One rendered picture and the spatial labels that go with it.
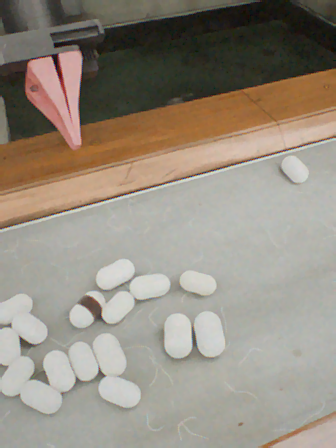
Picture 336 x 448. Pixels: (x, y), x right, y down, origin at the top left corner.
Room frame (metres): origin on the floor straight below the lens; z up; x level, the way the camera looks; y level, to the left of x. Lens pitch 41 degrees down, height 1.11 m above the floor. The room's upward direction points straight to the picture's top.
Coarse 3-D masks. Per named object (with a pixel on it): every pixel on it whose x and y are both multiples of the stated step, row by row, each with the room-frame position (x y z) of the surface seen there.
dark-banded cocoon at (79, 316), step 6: (90, 294) 0.30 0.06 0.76; (96, 294) 0.30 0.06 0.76; (102, 300) 0.30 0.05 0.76; (78, 306) 0.29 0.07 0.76; (102, 306) 0.30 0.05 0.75; (72, 312) 0.29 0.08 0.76; (78, 312) 0.28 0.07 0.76; (84, 312) 0.28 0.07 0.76; (72, 318) 0.28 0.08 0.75; (78, 318) 0.28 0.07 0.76; (84, 318) 0.28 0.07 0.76; (90, 318) 0.28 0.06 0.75; (78, 324) 0.28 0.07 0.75; (84, 324) 0.28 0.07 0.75; (90, 324) 0.28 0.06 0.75
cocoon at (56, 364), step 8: (56, 352) 0.25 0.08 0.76; (48, 360) 0.24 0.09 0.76; (56, 360) 0.24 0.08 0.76; (64, 360) 0.24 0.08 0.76; (48, 368) 0.23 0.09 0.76; (56, 368) 0.23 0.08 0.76; (64, 368) 0.23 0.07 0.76; (48, 376) 0.23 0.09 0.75; (56, 376) 0.23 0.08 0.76; (64, 376) 0.23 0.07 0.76; (72, 376) 0.23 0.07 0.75; (56, 384) 0.22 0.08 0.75; (64, 384) 0.22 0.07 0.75; (72, 384) 0.22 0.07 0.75
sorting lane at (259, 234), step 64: (192, 192) 0.46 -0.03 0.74; (256, 192) 0.46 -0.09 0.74; (320, 192) 0.46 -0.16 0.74; (0, 256) 0.37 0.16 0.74; (64, 256) 0.37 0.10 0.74; (128, 256) 0.37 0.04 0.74; (192, 256) 0.37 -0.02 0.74; (256, 256) 0.37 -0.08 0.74; (320, 256) 0.37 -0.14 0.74; (64, 320) 0.29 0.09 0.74; (128, 320) 0.29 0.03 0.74; (192, 320) 0.29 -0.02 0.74; (256, 320) 0.29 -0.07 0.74; (320, 320) 0.29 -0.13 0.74; (192, 384) 0.23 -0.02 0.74; (256, 384) 0.23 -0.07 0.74; (320, 384) 0.23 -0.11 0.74
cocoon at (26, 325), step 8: (24, 312) 0.29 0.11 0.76; (16, 320) 0.28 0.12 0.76; (24, 320) 0.28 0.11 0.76; (32, 320) 0.28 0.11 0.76; (16, 328) 0.27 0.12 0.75; (24, 328) 0.27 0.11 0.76; (32, 328) 0.27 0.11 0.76; (40, 328) 0.27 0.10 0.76; (24, 336) 0.27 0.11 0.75; (32, 336) 0.26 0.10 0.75; (40, 336) 0.27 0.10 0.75
